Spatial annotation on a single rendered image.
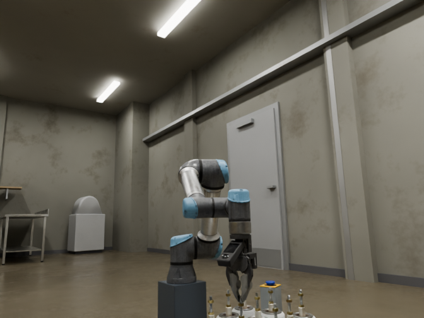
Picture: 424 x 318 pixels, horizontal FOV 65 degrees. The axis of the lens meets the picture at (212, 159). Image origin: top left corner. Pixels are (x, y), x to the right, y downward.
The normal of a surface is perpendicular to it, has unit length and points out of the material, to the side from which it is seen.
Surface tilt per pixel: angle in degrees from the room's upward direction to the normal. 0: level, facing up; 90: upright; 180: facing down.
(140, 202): 90
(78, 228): 90
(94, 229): 90
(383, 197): 90
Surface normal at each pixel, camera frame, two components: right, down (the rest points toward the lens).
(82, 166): 0.57, -0.17
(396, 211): -0.82, -0.09
